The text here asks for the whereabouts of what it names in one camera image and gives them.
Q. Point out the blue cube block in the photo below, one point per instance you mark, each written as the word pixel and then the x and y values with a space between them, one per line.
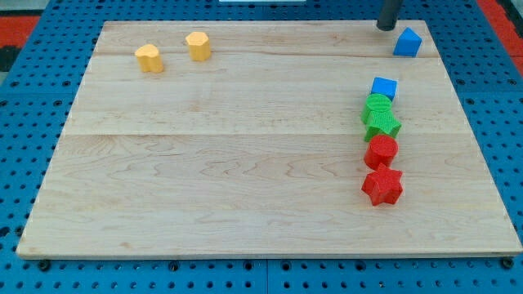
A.
pixel 384 86

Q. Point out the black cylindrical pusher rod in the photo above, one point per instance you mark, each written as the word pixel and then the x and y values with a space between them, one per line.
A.
pixel 389 14

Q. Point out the yellow hexagon block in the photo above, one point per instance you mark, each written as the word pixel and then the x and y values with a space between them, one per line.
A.
pixel 198 45

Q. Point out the blue triangle block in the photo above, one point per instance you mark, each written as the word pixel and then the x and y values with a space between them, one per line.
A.
pixel 408 43

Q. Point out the yellow heart block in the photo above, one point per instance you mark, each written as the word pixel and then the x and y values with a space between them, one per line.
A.
pixel 149 59

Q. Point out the green cylinder block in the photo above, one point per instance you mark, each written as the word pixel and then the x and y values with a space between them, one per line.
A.
pixel 375 102

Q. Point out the red star block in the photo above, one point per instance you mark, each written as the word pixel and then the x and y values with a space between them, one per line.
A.
pixel 383 185

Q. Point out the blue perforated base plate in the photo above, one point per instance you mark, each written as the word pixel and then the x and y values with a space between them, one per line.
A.
pixel 40 88

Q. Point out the green star block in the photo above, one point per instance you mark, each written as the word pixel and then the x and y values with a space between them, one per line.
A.
pixel 381 123

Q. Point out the light wooden board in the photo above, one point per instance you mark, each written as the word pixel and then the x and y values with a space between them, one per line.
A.
pixel 258 151

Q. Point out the red cylinder block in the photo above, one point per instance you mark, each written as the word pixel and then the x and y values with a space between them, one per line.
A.
pixel 382 149

